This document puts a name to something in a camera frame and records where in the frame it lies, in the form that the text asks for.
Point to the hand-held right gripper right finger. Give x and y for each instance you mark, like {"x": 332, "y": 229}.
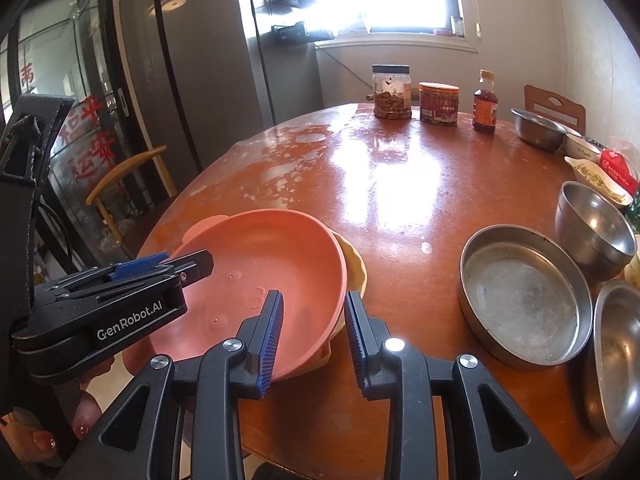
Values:
{"x": 357, "y": 347}

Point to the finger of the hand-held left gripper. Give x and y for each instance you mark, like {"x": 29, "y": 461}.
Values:
{"x": 142, "y": 265}
{"x": 195, "y": 266}

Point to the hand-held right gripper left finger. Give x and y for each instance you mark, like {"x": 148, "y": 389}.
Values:
{"x": 269, "y": 342}

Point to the yellow bowl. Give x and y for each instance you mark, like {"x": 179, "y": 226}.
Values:
{"x": 357, "y": 266}

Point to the pink pig-shaped plate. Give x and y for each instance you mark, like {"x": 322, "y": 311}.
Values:
{"x": 280, "y": 260}

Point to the person's left hand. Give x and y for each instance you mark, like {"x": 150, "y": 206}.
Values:
{"x": 87, "y": 417}

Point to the yellow wooden chair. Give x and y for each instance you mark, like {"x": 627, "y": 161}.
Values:
{"x": 125, "y": 177}

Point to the round steel pan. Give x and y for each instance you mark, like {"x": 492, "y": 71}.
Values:
{"x": 520, "y": 300}

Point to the glass door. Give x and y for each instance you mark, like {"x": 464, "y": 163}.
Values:
{"x": 75, "y": 85}

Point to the grey refrigerator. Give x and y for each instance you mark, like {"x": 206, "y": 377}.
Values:
{"x": 210, "y": 60}

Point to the clear jar with dark lid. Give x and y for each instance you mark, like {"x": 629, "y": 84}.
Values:
{"x": 391, "y": 92}

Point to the wide steel bowl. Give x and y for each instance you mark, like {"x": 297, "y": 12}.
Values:
{"x": 620, "y": 360}

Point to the deep steel bowl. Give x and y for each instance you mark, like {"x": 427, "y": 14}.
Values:
{"x": 595, "y": 225}

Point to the brown sauce bottle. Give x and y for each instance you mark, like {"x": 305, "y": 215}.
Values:
{"x": 485, "y": 105}

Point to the dark steel bowl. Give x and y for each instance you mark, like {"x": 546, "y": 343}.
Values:
{"x": 537, "y": 132}

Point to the white dish with food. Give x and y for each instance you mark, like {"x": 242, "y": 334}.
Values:
{"x": 600, "y": 181}

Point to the white ceramic bowl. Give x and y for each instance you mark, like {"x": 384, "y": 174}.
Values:
{"x": 582, "y": 150}

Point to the wooden chair back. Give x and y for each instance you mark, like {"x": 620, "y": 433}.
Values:
{"x": 552, "y": 105}

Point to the red packet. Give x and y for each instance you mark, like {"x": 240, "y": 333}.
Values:
{"x": 620, "y": 167}

